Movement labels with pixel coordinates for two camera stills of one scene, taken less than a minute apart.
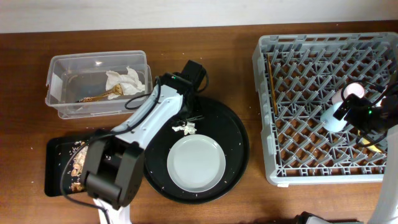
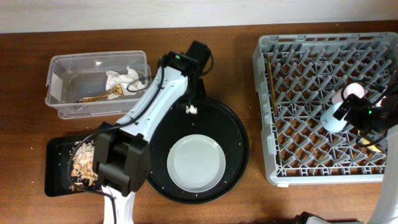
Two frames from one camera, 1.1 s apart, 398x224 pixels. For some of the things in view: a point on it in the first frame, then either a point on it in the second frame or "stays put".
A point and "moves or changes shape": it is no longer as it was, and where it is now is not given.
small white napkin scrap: x=189 y=128 moves or changes shape
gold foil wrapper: x=117 y=90 stays put
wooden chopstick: x=272 y=84 stays put
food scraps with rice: x=78 y=152 stays put
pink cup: x=352 y=88 stays put
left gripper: x=196 y=114 → x=202 y=94
